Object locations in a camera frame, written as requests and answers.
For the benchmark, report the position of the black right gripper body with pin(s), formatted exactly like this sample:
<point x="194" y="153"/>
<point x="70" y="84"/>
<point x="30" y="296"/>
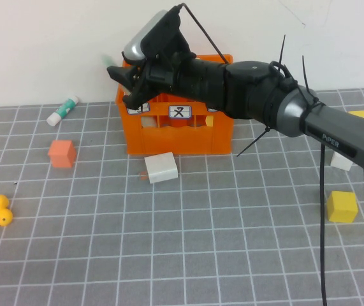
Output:
<point x="161" y="75"/>

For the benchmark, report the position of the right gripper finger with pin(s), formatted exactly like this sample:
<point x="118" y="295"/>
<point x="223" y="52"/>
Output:
<point x="138" y="97"/>
<point x="121" y="74"/>

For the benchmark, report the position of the mint green plastic spoon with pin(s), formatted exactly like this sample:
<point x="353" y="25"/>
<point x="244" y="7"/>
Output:
<point x="108" y="60"/>

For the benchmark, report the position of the orange plastic cutlery crate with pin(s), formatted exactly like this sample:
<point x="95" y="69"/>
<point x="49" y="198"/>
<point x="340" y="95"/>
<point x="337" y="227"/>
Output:
<point x="181" y="140"/>

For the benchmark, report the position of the white label spoon character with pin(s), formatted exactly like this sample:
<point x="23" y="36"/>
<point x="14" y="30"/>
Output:
<point x="145" y="109"/>

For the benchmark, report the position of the white label fork character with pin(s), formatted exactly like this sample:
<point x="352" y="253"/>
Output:
<point x="180" y="111"/>

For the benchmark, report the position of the white label knife character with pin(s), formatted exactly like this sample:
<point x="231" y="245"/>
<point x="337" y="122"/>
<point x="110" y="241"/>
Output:
<point x="212" y="110"/>

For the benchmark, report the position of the white green glue stick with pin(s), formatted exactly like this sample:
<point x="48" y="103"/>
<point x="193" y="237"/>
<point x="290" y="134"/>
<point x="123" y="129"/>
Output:
<point x="63" y="110"/>

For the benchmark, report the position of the white power adapter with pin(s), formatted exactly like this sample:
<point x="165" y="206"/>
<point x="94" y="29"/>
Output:
<point x="162" y="169"/>

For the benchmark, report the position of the salmon pink cube block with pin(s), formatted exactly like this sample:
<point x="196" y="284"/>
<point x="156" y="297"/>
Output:
<point x="61" y="156"/>

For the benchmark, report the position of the black zip tie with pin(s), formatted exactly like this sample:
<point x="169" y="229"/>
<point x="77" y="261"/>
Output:
<point x="306" y="76"/>
<point x="281" y="54"/>
<point x="253" y="142"/>

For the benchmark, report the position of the grey checked tablecloth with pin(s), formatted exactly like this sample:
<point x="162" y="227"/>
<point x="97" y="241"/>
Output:
<point x="137" y="255"/>

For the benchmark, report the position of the white cube block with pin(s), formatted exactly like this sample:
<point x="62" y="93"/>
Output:
<point x="341" y="162"/>

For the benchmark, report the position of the yellow cube block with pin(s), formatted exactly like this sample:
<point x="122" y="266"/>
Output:
<point x="342" y="207"/>
<point x="360" y="114"/>

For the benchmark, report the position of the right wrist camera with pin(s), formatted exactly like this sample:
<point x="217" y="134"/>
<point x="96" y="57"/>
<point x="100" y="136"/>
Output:
<point x="137" y="44"/>

